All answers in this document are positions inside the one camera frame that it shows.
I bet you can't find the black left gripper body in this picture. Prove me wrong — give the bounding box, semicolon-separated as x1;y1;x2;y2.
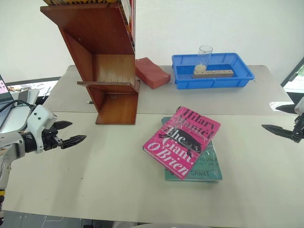
42;123;65;152

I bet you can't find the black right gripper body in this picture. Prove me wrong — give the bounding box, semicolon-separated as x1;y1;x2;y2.
292;115;304;144

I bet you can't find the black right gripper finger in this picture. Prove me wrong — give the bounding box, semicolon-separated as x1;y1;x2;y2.
261;123;295;141
275;104;296;114

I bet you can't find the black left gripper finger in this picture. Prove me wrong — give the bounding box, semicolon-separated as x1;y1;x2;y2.
59;134;87;150
54;120;73;131

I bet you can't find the brown wooden zigzag bookshelf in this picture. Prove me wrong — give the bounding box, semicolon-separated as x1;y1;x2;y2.
39;2;141;125

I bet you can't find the teal hardcover book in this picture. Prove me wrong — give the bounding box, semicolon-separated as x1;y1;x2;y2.
161;116;224;183

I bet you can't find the pink Giant O'Brien book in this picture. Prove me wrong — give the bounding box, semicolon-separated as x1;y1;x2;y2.
142;105;221;181

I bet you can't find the grey flat box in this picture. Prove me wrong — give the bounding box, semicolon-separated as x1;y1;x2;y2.
17;88;40;105

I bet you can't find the open laptop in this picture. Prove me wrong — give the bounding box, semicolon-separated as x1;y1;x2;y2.
0;73;19;130

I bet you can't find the blue plastic bin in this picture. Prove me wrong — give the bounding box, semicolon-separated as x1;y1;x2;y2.
171;52;256;90

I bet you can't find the wooden block with holes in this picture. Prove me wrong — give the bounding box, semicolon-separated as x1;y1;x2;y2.
192;66;235;79

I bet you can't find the clear drinking glass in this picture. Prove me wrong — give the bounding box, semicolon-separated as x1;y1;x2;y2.
195;45;213;72

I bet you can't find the red brick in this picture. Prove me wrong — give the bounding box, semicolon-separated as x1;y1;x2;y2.
135;57;171;90

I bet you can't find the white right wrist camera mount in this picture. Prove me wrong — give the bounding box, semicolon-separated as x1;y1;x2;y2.
294;96;304;117

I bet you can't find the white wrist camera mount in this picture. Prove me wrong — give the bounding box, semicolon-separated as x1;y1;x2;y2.
26;104;58;154
294;96;304;117

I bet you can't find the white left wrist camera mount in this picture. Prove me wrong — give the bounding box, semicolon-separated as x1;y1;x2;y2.
26;104;58;154

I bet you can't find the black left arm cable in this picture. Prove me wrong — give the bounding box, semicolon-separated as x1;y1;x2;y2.
0;99;37;115

